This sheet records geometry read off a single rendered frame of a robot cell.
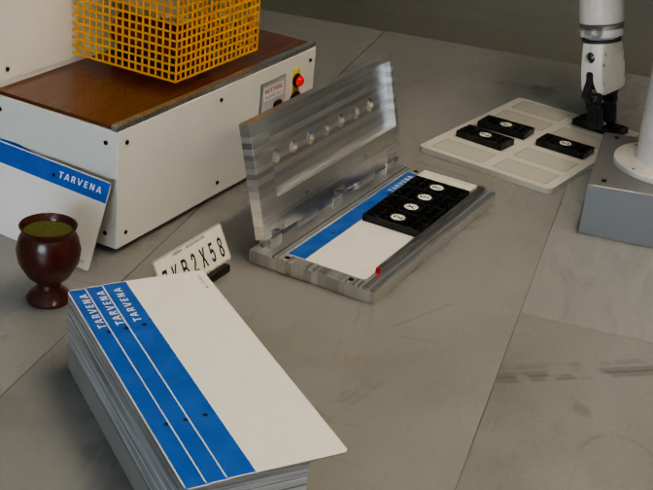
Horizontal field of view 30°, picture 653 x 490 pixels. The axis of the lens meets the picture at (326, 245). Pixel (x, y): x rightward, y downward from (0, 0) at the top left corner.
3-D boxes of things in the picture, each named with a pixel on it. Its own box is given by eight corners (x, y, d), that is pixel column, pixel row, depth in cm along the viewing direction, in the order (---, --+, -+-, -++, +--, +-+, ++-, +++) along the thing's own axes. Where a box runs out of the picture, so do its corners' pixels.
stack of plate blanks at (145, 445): (302, 546, 123) (311, 461, 119) (181, 578, 118) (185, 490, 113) (167, 349, 155) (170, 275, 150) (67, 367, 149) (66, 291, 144)
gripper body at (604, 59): (606, 38, 228) (607, 97, 232) (632, 29, 235) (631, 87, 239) (570, 37, 233) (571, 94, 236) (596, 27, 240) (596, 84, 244)
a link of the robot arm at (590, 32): (610, 26, 227) (610, 43, 228) (632, 19, 234) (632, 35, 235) (569, 25, 233) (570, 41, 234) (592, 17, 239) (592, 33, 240)
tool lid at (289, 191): (249, 123, 170) (238, 123, 171) (266, 251, 176) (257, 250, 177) (391, 53, 205) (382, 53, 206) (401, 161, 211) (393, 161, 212)
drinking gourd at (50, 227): (38, 321, 158) (36, 245, 153) (4, 294, 164) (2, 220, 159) (93, 302, 164) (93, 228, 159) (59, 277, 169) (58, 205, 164)
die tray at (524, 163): (549, 194, 211) (550, 190, 210) (417, 150, 224) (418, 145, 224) (639, 137, 241) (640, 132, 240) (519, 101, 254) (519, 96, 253)
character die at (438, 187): (456, 206, 197) (458, 200, 197) (402, 191, 201) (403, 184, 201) (468, 197, 201) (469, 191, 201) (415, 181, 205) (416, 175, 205)
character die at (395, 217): (418, 238, 186) (419, 231, 185) (361, 220, 190) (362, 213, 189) (431, 227, 190) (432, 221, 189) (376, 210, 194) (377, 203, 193)
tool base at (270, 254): (372, 304, 170) (375, 282, 168) (248, 262, 178) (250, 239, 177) (494, 204, 205) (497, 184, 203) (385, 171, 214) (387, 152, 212)
